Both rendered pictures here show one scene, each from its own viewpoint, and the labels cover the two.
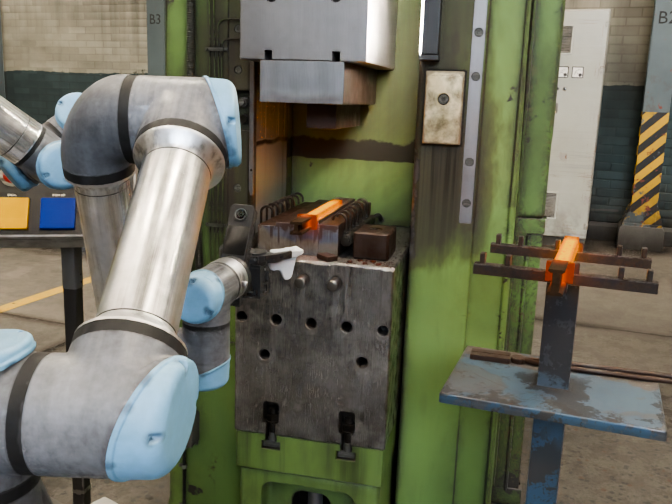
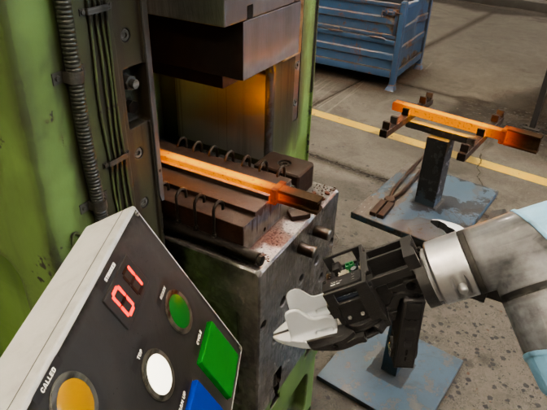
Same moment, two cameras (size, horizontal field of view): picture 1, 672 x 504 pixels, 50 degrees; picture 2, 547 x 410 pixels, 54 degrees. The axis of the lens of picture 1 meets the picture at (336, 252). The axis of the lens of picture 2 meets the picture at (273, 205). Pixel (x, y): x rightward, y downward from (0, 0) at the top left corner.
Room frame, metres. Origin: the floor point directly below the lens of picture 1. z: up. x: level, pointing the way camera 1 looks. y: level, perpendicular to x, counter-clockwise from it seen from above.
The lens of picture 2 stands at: (1.44, 1.00, 1.57)
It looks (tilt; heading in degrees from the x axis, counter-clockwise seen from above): 32 degrees down; 286
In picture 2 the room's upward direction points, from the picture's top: 2 degrees clockwise
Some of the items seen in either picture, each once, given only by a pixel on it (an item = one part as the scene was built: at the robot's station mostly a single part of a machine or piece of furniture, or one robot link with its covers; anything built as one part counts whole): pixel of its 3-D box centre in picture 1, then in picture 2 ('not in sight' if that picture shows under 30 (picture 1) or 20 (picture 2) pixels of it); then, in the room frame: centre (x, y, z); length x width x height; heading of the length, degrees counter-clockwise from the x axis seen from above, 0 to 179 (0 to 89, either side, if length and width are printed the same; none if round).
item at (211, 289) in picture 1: (206, 294); not in sight; (1.11, 0.20, 0.98); 0.11 x 0.08 x 0.09; 167
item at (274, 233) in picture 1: (319, 222); (187, 185); (1.91, 0.05, 0.96); 0.42 x 0.20 x 0.09; 167
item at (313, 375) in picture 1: (336, 319); (203, 264); (1.91, -0.01, 0.69); 0.56 x 0.38 x 0.45; 167
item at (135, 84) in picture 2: (243, 110); (131, 94); (1.90, 0.25, 1.24); 0.03 x 0.03 x 0.07; 77
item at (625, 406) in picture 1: (552, 386); (426, 202); (1.37, -0.44, 0.74); 0.40 x 0.30 x 0.02; 70
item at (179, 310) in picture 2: not in sight; (178, 311); (1.69, 0.54, 1.09); 0.05 x 0.03 x 0.04; 77
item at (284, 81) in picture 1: (323, 84); (177, 20); (1.91, 0.05, 1.32); 0.42 x 0.20 x 0.10; 167
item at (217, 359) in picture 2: not in sight; (216, 359); (1.64, 0.53, 1.01); 0.07 x 0.05 x 0.07; 102
